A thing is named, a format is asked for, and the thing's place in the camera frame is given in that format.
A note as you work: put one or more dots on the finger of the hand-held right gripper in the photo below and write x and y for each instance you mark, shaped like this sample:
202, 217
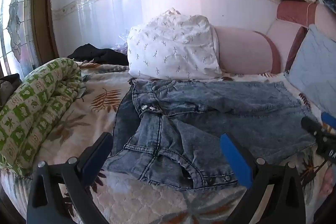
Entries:
311, 124
329, 120

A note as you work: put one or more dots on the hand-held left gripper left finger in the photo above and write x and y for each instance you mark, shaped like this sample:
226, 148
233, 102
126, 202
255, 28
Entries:
96, 156

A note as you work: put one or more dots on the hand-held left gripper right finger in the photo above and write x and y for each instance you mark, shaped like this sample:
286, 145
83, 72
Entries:
235, 161

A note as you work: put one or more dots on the blue denim pants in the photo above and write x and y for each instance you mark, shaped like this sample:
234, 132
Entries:
183, 134

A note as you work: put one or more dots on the light blue quilted pillow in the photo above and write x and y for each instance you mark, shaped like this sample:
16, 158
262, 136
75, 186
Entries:
312, 66

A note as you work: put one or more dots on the leaf print blanket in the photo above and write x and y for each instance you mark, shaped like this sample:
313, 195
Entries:
99, 98

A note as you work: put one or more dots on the green patterned rolled quilt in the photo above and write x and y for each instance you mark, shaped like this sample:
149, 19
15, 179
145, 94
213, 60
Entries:
31, 113

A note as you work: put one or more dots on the black cloth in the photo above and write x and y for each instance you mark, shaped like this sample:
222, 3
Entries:
102, 56

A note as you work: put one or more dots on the dark grey cloth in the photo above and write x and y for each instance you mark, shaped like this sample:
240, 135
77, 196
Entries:
9, 85

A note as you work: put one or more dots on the clear plastic bag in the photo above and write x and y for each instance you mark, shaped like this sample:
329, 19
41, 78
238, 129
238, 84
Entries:
122, 43

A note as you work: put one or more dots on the blue patterned cloth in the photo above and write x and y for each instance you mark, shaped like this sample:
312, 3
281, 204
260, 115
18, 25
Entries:
330, 3

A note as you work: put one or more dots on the white leaf print pillow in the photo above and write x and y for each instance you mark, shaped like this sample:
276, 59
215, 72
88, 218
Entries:
173, 50

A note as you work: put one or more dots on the stained glass window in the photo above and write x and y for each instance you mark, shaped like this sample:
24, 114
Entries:
15, 24

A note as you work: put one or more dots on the brown wooden window frame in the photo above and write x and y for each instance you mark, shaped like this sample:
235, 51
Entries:
43, 16

